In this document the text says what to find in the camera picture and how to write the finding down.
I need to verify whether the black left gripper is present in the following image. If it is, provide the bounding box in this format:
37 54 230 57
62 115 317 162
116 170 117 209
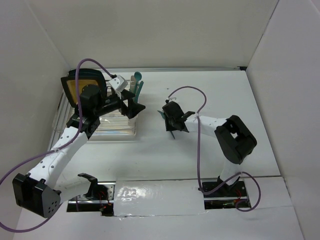
94 88 146 119

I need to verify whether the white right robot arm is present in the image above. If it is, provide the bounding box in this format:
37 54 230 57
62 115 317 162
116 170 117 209
162 101 257 196

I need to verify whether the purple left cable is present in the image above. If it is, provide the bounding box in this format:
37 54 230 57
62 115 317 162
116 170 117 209
0 58 116 231

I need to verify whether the white taped cover panel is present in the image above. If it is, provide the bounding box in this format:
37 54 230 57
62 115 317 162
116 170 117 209
113 180 206 217

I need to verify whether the white utensil holder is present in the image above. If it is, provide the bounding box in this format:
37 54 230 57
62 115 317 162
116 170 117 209
128 75 138 127

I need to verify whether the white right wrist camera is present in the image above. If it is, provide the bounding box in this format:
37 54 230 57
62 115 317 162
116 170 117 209
165 97 177 103

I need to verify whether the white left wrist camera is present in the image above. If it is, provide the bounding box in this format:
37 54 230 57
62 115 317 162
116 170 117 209
108 75 128 99

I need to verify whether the yellow square plate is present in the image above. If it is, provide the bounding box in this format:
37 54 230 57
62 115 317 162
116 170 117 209
61 75 107 108

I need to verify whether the dark teal plate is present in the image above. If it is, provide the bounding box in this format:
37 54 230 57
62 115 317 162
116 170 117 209
68 68 104 78

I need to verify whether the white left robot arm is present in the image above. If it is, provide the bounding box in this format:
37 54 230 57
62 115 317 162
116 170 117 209
12 84 146 218

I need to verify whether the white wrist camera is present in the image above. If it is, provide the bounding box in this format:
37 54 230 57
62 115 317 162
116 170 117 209
165 97 177 103
108 75 128 99

